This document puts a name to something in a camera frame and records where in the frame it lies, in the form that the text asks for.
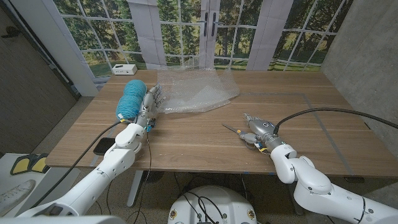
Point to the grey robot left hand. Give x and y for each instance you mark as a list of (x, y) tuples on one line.
[(149, 104)]

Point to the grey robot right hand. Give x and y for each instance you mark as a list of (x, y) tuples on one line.
[(264, 129)]

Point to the clear bubble wrap sheet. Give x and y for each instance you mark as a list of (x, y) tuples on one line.
[(199, 90)]

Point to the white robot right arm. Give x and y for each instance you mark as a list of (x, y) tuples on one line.
[(314, 186)]

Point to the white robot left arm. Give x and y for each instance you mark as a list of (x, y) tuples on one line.
[(93, 183)]

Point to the teal yarn skein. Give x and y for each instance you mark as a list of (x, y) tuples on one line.
[(132, 96)]

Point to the white power strip box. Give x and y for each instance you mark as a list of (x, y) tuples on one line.
[(124, 69)]

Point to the black smartphone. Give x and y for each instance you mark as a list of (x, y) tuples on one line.
[(102, 146)]

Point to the grey table leg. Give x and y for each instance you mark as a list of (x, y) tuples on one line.
[(294, 196)]

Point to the printed garden window backdrop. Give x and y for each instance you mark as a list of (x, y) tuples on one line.
[(109, 31)]

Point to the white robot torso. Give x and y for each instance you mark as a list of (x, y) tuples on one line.
[(224, 202)]

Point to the white table leg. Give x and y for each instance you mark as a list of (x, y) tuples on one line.
[(135, 189)]

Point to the dark wood door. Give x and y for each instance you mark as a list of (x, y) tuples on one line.
[(31, 93)]

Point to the white sneaker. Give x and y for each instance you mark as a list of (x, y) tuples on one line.
[(15, 196)]

